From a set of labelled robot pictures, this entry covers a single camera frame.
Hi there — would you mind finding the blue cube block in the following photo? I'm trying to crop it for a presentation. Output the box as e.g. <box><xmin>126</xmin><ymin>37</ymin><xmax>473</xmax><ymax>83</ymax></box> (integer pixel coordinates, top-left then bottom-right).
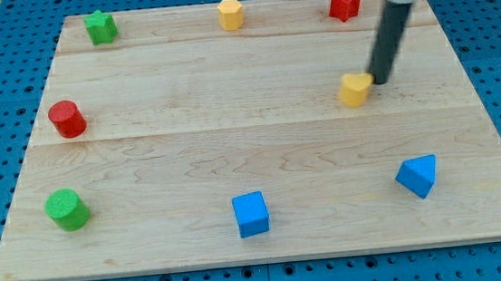
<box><xmin>231</xmin><ymin>190</ymin><xmax>270</xmax><ymax>238</ymax></box>

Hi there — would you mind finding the red cylinder block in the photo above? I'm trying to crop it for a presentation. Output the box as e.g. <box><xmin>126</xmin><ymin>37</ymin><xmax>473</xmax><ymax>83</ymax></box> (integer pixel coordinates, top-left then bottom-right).
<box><xmin>48</xmin><ymin>100</ymin><xmax>87</xmax><ymax>139</ymax></box>

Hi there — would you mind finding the light wooden board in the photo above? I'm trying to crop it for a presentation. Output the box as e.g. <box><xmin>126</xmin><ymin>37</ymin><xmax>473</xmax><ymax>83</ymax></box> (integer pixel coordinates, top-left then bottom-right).
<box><xmin>0</xmin><ymin>0</ymin><xmax>501</xmax><ymax>281</ymax></box>

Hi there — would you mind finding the green cylinder block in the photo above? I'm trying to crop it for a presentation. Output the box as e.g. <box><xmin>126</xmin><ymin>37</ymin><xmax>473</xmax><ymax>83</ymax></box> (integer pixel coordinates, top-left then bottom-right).
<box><xmin>44</xmin><ymin>189</ymin><xmax>91</xmax><ymax>231</ymax></box>

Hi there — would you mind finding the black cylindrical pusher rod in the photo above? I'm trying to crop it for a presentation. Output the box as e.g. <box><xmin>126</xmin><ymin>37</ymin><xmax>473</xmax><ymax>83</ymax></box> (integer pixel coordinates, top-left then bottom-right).
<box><xmin>367</xmin><ymin>1</ymin><xmax>412</xmax><ymax>85</ymax></box>

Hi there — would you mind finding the green star block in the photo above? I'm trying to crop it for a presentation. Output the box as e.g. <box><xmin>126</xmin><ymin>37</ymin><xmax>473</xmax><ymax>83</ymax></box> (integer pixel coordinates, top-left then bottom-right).
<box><xmin>83</xmin><ymin>10</ymin><xmax>118</xmax><ymax>45</ymax></box>

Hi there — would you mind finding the yellow hexagon block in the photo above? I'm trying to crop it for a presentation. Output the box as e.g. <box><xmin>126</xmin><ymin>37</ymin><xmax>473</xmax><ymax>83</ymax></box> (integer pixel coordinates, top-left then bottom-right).
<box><xmin>217</xmin><ymin>0</ymin><xmax>245</xmax><ymax>32</ymax></box>

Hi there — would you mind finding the red star block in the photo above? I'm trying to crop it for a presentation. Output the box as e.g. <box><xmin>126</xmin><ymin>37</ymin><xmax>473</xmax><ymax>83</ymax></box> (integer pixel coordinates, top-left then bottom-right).
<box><xmin>328</xmin><ymin>0</ymin><xmax>361</xmax><ymax>22</ymax></box>

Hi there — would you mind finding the blue triangular prism block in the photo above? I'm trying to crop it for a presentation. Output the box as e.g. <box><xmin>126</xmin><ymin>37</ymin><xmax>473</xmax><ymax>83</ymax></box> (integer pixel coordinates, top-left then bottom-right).
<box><xmin>395</xmin><ymin>154</ymin><xmax>437</xmax><ymax>199</ymax></box>

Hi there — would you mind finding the yellow heart block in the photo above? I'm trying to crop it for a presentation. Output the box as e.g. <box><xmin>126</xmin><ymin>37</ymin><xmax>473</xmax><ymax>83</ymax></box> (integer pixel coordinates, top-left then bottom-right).
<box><xmin>337</xmin><ymin>73</ymin><xmax>373</xmax><ymax>108</ymax></box>

